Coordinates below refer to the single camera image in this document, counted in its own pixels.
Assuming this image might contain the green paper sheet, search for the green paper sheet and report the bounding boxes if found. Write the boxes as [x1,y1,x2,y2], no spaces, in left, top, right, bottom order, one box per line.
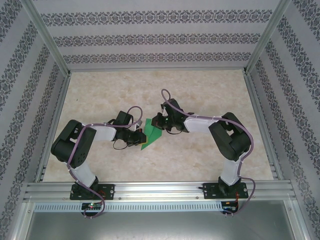
[139,117,164,151]

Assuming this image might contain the grey metal sheet tray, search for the grey metal sheet tray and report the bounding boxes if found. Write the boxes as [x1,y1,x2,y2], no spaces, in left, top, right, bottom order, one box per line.
[21,199,310,240]

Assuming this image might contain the left gripper thin black cable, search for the left gripper thin black cable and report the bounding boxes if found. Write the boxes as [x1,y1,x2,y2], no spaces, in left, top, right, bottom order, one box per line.
[112,139,128,151]

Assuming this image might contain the aluminium mounting rail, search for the aluminium mounting rail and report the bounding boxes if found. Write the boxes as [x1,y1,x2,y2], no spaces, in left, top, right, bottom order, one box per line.
[23,181,297,201]

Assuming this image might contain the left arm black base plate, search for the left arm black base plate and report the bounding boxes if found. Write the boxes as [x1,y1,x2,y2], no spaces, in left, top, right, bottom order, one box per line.
[69,183,116,201]

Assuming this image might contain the slotted grey cable duct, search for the slotted grey cable duct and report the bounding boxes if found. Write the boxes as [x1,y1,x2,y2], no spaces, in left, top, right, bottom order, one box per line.
[33,201,223,213]

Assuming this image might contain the aluminium side rail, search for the aluminium side rail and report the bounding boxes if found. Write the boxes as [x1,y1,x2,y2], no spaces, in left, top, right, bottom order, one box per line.
[33,72,72,183]
[244,72,286,182]

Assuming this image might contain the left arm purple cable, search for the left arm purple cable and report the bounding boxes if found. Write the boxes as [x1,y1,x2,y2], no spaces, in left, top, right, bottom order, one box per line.
[66,106,145,220]

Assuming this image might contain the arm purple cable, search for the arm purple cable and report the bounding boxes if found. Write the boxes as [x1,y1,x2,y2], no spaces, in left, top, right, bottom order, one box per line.
[160,88,257,218]
[66,106,145,220]

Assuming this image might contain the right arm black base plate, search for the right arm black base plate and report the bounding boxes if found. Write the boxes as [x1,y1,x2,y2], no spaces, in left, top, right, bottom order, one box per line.
[203,182,251,200]

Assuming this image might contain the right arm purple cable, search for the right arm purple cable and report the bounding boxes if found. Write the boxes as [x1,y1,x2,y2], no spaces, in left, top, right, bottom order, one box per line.
[160,88,257,218]

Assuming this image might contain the aluminium frame post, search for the aluminium frame post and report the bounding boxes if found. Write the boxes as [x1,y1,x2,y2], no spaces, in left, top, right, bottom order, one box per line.
[242,0,294,76]
[21,0,72,76]

